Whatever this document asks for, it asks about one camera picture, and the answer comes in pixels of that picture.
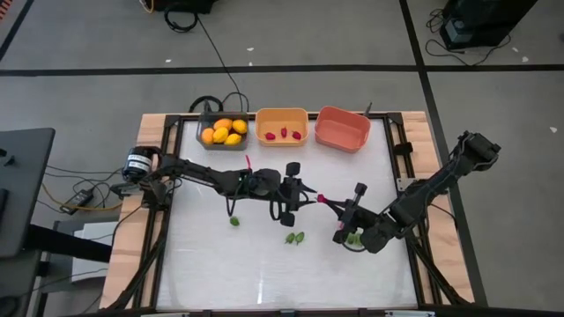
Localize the grey desk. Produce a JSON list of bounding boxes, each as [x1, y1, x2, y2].
[[0, 127, 56, 259]]

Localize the grey translucent plastic basket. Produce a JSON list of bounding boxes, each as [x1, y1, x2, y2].
[[196, 111, 250, 152]]

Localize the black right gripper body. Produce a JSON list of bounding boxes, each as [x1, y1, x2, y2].
[[332, 181, 368, 246]]

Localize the black power adapter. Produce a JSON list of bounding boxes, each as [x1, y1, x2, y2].
[[59, 188, 96, 216]]

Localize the black floor equipment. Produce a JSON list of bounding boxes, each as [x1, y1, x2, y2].
[[152, 0, 219, 14]]

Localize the salmon orange plastic basket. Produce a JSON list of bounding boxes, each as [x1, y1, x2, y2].
[[314, 105, 372, 154]]

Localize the black desk leg bar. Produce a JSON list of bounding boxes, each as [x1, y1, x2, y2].
[[26, 223, 114, 264]]

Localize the long black floor cable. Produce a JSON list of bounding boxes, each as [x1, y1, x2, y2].
[[197, 16, 246, 112]]

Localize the black cable coil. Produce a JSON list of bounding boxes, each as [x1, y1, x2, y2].
[[188, 91, 250, 114]]

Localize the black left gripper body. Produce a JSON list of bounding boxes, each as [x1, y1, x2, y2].
[[279, 161, 306, 228]]

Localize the white box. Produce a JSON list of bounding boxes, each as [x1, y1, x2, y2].
[[70, 221, 118, 283]]

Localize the black coiled floor cable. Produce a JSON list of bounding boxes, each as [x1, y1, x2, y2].
[[163, 4, 199, 34]]

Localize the yellow-orange plastic basket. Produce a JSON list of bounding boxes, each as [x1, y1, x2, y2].
[[255, 107, 310, 148]]

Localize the yellow floor cable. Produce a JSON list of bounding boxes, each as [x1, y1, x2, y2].
[[41, 182, 124, 212]]

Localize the black computer tower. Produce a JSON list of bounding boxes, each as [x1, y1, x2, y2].
[[439, 0, 539, 50]]

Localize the black aluminium table frame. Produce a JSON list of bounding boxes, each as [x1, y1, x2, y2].
[[100, 112, 471, 309]]

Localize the black tower cable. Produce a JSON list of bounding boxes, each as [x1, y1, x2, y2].
[[425, 8, 512, 67]]

